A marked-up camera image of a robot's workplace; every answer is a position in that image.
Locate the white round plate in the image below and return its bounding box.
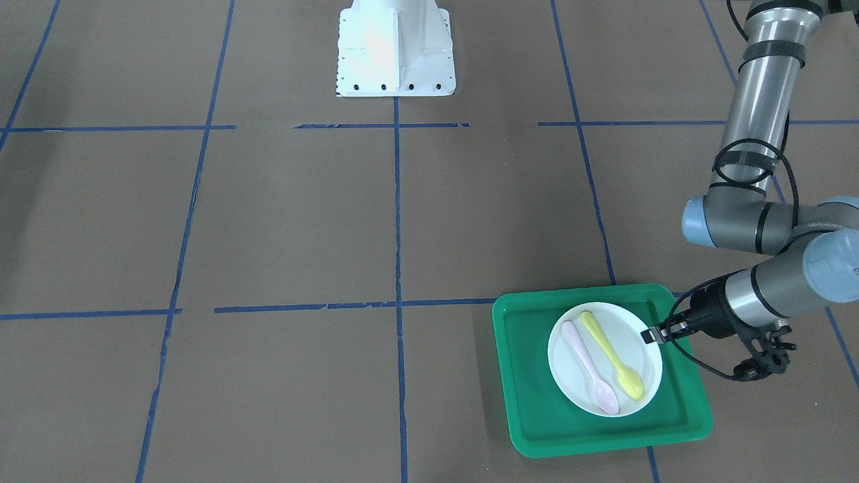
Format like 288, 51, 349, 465
546, 302, 664, 418

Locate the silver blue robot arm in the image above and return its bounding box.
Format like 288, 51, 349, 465
641, 1, 857, 343

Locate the white central pillar with base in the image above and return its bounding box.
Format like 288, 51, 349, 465
336, 1, 457, 98

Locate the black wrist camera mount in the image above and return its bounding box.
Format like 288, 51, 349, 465
733, 320, 797, 382

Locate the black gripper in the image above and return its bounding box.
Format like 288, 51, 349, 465
640, 284, 736, 343

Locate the pink plastic spoon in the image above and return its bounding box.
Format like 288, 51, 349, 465
560, 320, 620, 415

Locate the green plastic tray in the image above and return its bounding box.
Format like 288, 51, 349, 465
492, 282, 713, 458

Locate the yellow plastic spoon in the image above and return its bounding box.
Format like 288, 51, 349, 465
580, 311, 645, 400

